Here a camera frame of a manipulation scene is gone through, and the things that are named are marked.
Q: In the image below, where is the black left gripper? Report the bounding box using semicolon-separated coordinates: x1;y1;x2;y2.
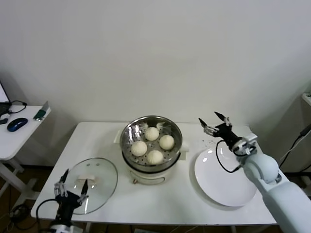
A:
53;169;89;221

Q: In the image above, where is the black and white wall cable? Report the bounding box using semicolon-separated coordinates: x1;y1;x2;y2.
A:
279;123;311;168

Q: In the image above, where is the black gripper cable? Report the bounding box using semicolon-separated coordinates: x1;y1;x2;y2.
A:
36;198;59;222
215;139;243;173

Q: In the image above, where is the round glass pot lid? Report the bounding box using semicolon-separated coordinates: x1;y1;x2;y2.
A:
58;157;119;216

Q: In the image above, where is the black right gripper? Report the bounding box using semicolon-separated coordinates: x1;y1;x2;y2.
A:
198;111;243;150

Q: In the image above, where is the black floor cable bundle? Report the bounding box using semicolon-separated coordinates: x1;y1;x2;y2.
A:
0;189;34;231

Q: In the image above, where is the perforated steel steamer basket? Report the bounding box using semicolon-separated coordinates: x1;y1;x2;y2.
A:
120;116;183;171

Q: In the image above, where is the green handled scraper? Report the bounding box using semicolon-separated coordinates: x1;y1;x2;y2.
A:
33;100;51;121

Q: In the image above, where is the white steamed baozi bun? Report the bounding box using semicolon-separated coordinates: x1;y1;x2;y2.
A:
159;134;175;150
145;126;160;141
146;150;163;166
131;140;148;157

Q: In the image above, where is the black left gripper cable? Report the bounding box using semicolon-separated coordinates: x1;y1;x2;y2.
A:
36;198;59;222

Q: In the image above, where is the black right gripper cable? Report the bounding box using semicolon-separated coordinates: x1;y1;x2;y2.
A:
215;139;243;173

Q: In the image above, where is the blue computer mouse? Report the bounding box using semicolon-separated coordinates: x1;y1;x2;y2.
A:
6;117;29;133

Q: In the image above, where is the white round plate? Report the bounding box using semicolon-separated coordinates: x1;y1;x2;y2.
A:
193;148;258;207

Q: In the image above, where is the black looped desk cable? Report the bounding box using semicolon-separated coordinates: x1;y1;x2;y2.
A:
7;100;27;115

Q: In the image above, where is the black laptop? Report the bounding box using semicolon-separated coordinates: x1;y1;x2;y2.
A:
0;80;12;115

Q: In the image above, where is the white side stand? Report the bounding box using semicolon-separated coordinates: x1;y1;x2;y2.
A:
283;93;311;198

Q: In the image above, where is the white side desk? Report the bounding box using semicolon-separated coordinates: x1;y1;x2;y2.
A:
0;104;52;206

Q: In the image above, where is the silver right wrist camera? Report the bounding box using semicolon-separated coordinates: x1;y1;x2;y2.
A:
233;134;258;156

